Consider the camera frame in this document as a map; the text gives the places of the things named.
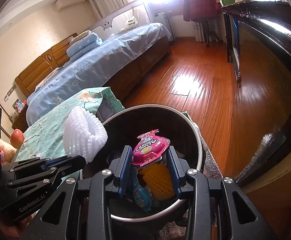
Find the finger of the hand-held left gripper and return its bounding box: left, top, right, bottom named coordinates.
left=9, top=156, right=70, bottom=175
left=7, top=154, right=86, bottom=193

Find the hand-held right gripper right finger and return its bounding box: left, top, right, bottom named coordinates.
left=166, top=145, right=278, bottom=240

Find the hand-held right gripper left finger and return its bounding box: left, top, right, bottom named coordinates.
left=20, top=145, right=134, bottom=240

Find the yellow foam fruit net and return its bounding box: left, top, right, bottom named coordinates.
left=140, top=164, right=176, bottom=201

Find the blue drink pouch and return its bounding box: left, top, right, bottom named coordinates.
left=131, top=166, right=153, bottom=210

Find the white foam fruit net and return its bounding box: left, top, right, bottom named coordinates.
left=63, top=106, right=108, bottom=164

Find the pink drink pouch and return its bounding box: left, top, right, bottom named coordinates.
left=132, top=128, right=171, bottom=168

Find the black trash bin white rim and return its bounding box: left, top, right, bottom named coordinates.
left=82, top=106, right=206, bottom=222

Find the teal floral tablecloth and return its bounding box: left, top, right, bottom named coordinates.
left=12, top=87, right=126, bottom=163

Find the red yellow apple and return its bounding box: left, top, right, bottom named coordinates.
left=10, top=129, right=24, bottom=149

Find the cream teddy bear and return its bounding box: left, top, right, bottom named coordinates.
left=0, top=139, right=18, bottom=164

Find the dark wooden nightstand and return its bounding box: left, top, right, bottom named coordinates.
left=12, top=104, right=30, bottom=132

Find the wooden headboard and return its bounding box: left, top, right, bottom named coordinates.
left=15, top=33, right=78, bottom=98

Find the bed with blue sheet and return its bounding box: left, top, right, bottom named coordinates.
left=27, top=22, right=173, bottom=127

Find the folded blue quilt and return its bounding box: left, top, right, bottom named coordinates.
left=67, top=32, right=103, bottom=62

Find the small yellow pillow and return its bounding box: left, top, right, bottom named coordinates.
left=69, top=31, right=92, bottom=44

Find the dark coat stand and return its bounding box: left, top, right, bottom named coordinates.
left=202, top=17, right=222, bottom=47

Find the white radiator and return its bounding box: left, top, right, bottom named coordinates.
left=154, top=12, right=176, bottom=46

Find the white air conditioner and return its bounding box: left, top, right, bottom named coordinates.
left=55, top=0, right=86, bottom=12

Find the black glossy cabinet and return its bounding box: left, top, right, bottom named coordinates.
left=220, top=0, right=291, bottom=188

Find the dark red jacket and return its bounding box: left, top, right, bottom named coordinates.
left=183, top=0, right=222, bottom=22

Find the small photo frame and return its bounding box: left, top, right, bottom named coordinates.
left=12, top=99, right=27, bottom=113

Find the wall switch panel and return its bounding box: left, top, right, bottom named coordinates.
left=4, top=85, right=17, bottom=102

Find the grey bed guard rail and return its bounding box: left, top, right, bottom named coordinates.
left=82, top=0, right=152, bottom=42

